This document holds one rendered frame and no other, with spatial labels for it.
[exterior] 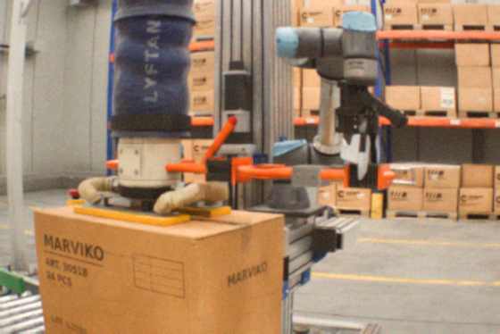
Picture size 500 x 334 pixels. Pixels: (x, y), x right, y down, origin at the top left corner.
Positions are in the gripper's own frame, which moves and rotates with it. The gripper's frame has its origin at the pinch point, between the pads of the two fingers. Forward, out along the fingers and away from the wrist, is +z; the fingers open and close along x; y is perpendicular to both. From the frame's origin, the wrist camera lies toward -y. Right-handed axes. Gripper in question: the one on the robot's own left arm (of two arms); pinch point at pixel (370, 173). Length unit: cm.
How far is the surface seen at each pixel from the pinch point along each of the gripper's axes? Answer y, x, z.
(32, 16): 1031, -646, -303
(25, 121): 1028, -638, -37
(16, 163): 375, -167, 20
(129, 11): 60, 11, -41
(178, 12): 49, 3, -40
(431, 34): 105, -709, -166
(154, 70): 53, 7, -24
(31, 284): 170, -32, 64
